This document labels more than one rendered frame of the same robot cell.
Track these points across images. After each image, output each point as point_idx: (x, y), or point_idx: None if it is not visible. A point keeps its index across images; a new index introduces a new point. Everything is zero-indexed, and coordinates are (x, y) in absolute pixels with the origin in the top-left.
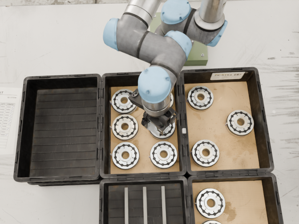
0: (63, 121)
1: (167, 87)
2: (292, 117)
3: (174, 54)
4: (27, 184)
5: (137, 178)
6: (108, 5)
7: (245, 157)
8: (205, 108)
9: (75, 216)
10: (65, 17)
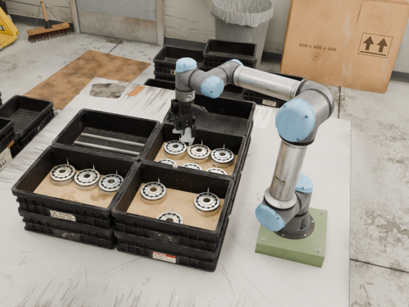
0: (219, 128)
1: (179, 64)
2: None
3: (202, 75)
4: None
5: (151, 136)
6: (347, 192)
7: None
8: (194, 201)
9: None
10: (334, 161)
